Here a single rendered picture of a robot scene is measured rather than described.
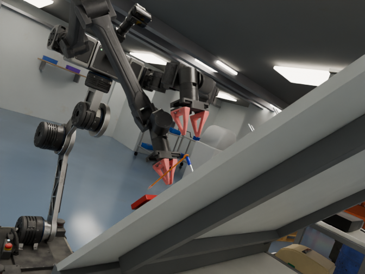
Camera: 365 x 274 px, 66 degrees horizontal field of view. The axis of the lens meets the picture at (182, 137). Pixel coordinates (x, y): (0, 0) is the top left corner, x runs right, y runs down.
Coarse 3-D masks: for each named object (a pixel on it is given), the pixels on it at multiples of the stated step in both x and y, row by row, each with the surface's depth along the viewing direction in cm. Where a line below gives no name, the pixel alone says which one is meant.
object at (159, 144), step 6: (156, 138) 91; (162, 138) 91; (156, 144) 91; (162, 144) 90; (168, 144) 92; (156, 150) 90; (162, 150) 90; (168, 150) 90; (150, 156) 89; (174, 156) 92; (180, 156) 93
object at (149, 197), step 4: (144, 196) 57; (148, 196) 57; (152, 196) 58; (140, 200) 58; (144, 200) 57; (148, 200) 57; (132, 204) 59; (136, 204) 58; (140, 204) 58; (132, 208) 59; (136, 208) 59
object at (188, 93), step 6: (180, 84) 84; (186, 84) 82; (180, 90) 83; (186, 90) 82; (192, 90) 82; (180, 96) 83; (186, 96) 82; (192, 96) 82; (198, 96) 84; (174, 102) 81; (180, 102) 79; (186, 102) 80; (198, 102) 82; (204, 102) 84; (204, 108) 85
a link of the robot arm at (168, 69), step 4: (168, 64) 88; (172, 64) 87; (176, 64) 87; (168, 68) 88; (172, 68) 87; (176, 68) 88; (164, 72) 89; (168, 72) 88; (172, 72) 88; (164, 76) 89; (168, 76) 88; (172, 76) 88; (164, 80) 88; (168, 80) 88; (172, 80) 88; (200, 96) 119; (204, 96) 117; (208, 96) 119; (200, 100) 122; (204, 100) 121; (208, 100) 122
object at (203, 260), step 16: (192, 256) 100; (208, 256) 108; (224, 256) 117; (240, 256) 128; (64, 272) 66; (80, 272) 68; (96, 272) 71; (112, 272) 74; (128, 272) 79; (144, 272) 84; (160, 272) 89; (176, 272) 96
